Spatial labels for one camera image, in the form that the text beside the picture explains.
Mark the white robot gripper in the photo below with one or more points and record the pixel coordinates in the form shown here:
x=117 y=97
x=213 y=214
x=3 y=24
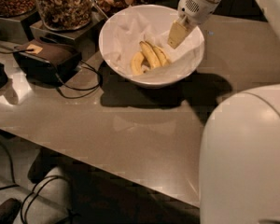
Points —
x=194 y=7

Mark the yellow banana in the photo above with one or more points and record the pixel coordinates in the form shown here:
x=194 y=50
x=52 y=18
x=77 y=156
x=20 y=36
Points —
x=136 y=63
x=150 y=55
x=162 y=56

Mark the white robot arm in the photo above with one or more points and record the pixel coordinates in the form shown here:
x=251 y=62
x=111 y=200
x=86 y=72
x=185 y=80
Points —
x=239 y=169

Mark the white ceramic bowl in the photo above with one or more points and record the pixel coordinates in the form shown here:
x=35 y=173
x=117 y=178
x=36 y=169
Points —
x=121 y=25

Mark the white paper bowl liner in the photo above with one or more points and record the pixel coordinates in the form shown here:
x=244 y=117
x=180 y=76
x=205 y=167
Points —
x=127 y=31

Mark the middle steel jar stand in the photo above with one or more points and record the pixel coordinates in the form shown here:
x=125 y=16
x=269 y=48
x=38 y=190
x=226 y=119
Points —
x=85 y=39

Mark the steel jar stand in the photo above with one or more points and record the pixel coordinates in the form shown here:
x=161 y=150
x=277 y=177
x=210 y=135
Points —
x=85 y=39
x=17 y=29

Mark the glass jar of mixed nuts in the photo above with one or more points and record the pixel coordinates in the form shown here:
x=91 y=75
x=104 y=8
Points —
x=64 y=15

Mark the dark brown box device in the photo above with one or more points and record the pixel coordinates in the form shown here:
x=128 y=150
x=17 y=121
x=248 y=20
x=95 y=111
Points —
x=46 y=62

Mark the left steel jar stand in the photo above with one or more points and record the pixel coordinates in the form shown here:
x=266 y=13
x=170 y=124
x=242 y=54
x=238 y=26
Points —
x=17 y=29

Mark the dark shoe on floor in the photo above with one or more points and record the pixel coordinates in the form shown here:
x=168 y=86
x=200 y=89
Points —
x=9 y=210

